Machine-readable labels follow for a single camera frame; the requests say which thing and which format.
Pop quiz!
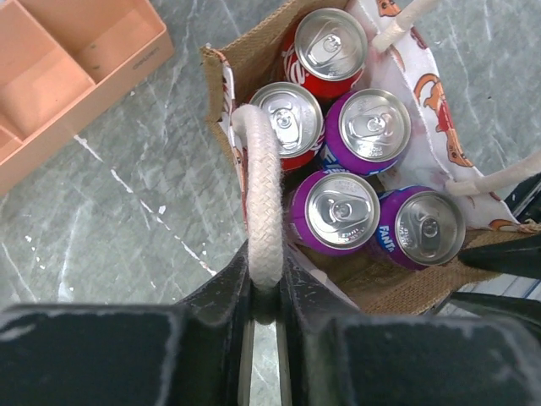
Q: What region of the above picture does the peach plastic file organizer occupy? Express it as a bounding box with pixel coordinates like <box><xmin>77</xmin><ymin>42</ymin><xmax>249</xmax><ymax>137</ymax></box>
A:
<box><xmin>1</xmin><ymin>1</ymin><xmax>173</xmax><ymax>194</ymax></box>

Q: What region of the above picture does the purple fanta can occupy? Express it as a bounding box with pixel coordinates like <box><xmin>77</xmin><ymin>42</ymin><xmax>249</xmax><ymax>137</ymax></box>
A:
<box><xmin>284</xmin><ymin>170</ymin><xmax>381</xmax><ymax>256</ymax></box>
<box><xmin>367</xmin><ymin>185</ymin><xmax>466</xmax><ymax>271</ymax></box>
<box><xmin>318</xmin><ymin>88</ymin><xmax>412</xmax><ymax>177</ymax></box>

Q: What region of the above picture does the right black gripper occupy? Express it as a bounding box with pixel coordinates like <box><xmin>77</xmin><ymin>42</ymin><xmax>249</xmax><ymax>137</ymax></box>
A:
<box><xmin>447</xmin><ymin>171</ymin><xmax>541</xmax><ymax>326</ymax></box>

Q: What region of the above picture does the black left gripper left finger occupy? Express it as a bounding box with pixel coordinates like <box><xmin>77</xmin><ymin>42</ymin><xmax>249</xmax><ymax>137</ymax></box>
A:
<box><xmin>1</xmin><ymin>249</ymin><xmax>254</xmax><ymax>405</ymax></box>

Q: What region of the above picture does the red cola can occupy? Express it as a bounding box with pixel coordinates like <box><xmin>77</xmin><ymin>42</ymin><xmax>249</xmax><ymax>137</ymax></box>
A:
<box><xmin>281</xmin><ymin>8</ymin><xmax>368</xmax><ymax>102</ymax></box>
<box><xmin>249</xmin><ymin>81</ymin><xmax>325</xmax><ymax>172</ymax></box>

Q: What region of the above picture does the patterned canvas tote bag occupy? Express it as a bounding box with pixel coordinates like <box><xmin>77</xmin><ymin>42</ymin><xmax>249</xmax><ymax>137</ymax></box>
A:
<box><xmin>199</xmin><ymin>0</ymin><xmax>541</xmax><ymax>316</ymax></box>

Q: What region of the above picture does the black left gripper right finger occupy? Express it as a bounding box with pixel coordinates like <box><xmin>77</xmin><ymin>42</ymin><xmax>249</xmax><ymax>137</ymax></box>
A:
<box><xmin>278</xmin><ymin>248</ymin><xmax>540</xmax><ymax>405</ymax></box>

